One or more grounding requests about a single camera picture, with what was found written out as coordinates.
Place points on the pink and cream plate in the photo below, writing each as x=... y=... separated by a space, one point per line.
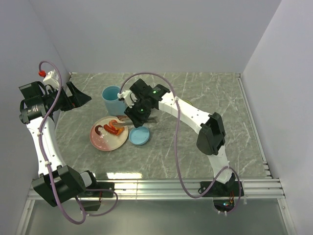
x=107 y=141

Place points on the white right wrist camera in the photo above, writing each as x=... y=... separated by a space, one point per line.
x=126 y=97

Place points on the steel food tongs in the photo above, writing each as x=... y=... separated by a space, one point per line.
x=126 y=121

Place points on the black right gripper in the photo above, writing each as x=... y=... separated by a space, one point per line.
x=132 y=114

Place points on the purple toy octopus tentacle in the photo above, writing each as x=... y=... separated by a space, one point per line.
x=98 y=129

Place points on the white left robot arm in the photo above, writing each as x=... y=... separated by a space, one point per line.
x=36 y=112

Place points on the red toy sausage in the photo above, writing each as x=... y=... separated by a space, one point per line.
x=110 y=129

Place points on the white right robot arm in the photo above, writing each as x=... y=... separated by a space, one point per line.
x=142 y=98

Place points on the red toy shrimp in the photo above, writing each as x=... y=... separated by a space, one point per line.
x=113 y=123

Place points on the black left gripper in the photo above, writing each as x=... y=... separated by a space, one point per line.
x=77 y=99

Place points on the tall blue lunch container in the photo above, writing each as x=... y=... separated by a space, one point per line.
x=114 y=106

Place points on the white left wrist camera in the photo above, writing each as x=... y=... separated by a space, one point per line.
x=50 y=78

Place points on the orange toy drumstick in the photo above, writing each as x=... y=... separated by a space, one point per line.
x=119 y=131

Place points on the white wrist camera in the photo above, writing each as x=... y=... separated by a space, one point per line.
x=50 y=78
x=126 y=97

